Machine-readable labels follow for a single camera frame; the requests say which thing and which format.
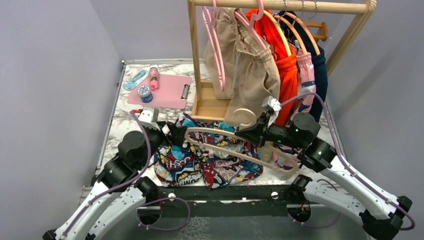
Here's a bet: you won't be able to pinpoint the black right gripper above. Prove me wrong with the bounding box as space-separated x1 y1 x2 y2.
235 111 305 150

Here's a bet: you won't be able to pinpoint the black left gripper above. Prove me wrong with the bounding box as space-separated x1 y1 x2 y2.
137 121 188 169

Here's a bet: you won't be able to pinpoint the comic print shorts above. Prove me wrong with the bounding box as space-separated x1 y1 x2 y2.
153 113 264 190

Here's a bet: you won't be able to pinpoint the cream plastic hanger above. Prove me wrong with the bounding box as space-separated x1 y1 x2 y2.
184 127 299 175

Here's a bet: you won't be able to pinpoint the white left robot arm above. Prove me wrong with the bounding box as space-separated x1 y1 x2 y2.
42 121 187 240

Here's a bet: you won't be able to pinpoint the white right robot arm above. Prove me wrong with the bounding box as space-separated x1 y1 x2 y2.
235 112 412 240

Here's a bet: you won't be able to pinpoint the pink patterned shorts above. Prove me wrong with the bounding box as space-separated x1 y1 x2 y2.
273 43 317 171

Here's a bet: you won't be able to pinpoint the beige shorts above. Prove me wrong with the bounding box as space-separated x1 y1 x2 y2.
202 7 282 163

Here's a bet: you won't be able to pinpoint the navy shorts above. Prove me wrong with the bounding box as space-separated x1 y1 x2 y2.
278 10 329 123

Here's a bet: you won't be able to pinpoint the pink hanger with shorts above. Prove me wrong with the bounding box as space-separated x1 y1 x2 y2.
234 0 267 50

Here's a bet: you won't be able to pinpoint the orange shorts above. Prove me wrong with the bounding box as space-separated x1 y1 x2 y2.
238 9 298 116

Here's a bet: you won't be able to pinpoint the wooden hanger front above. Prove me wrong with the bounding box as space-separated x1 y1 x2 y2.
261 0 292 59

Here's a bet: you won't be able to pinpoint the wooden hanger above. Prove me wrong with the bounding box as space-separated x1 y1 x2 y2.
261 0 292 59
274 0 321 57

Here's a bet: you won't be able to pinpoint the pink plastic hanger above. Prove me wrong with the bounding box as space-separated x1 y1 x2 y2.
201 0 226 92

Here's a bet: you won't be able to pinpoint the wooden hanger back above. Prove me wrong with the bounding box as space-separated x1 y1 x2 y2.
274 0 321 57

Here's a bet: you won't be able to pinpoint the pink clipboard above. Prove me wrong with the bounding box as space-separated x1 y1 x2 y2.
127 73 192 110

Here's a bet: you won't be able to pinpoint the wooden clothes rack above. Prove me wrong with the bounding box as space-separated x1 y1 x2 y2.
187 0 377 121

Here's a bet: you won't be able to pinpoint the blue lidded jar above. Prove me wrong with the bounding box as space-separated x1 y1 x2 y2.
137 85 153 103

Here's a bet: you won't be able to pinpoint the pink glue stick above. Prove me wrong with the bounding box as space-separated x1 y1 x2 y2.
149 67 159 91

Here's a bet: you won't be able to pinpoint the light blue flat case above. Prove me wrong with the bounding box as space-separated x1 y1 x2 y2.
122 69 148 91

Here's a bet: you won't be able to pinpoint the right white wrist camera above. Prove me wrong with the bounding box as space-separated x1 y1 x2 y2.
262 95 282 127

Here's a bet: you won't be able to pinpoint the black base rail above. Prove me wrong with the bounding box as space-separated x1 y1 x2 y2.
137 185 306 222

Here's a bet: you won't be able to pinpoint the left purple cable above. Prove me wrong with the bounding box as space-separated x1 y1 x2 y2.
59 110 192 240

